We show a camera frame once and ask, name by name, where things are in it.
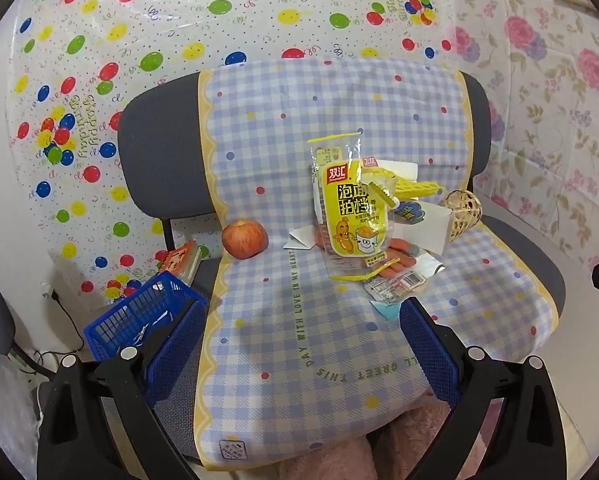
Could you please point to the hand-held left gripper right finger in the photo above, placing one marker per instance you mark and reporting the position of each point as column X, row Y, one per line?
column 429, row 345

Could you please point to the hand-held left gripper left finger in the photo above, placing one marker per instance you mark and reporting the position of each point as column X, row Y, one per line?
column 179, row 340

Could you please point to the blue print wrapper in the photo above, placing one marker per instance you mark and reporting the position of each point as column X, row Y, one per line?
column 409, row 212

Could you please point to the yellow sausage packet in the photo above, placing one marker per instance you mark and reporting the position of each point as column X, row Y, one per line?
column 349, row 220

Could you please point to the yellow net bag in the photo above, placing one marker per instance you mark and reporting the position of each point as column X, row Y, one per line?
column 412, row 186

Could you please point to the light blue paper scrap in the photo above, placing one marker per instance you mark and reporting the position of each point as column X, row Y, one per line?
column 387, row 308

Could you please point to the blue plastic basket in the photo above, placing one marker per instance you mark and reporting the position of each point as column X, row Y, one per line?
column 129, row 310

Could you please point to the clear barcode wrapper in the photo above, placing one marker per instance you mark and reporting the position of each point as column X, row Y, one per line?
column 392, row 285

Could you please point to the orange packets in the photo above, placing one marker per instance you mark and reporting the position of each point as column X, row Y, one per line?
column 179, row 262

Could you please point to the white paper packet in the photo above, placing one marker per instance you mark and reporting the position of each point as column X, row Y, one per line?
column 432, row 232

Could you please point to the red apple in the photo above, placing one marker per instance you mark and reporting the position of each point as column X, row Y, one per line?
column 245, row 239

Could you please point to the woven bamboo basket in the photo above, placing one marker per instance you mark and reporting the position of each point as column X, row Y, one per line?
column 460, row 212

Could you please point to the pink fluffy cloth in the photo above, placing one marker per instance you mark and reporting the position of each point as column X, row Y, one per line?
column 329, row 460

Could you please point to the small folded white paper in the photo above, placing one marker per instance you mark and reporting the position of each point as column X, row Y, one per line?
column 300, row 240

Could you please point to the bubble wrap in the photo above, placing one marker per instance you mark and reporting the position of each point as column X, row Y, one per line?
column 4, row 410

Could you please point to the grey office chair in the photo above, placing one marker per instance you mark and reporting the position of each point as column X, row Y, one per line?
column 149, row 150

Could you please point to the floral print plastic sheet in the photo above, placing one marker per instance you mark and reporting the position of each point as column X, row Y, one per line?
column 554, row 85

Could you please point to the balloon print plastic sheet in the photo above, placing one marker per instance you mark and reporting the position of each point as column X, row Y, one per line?
column 179, row 10

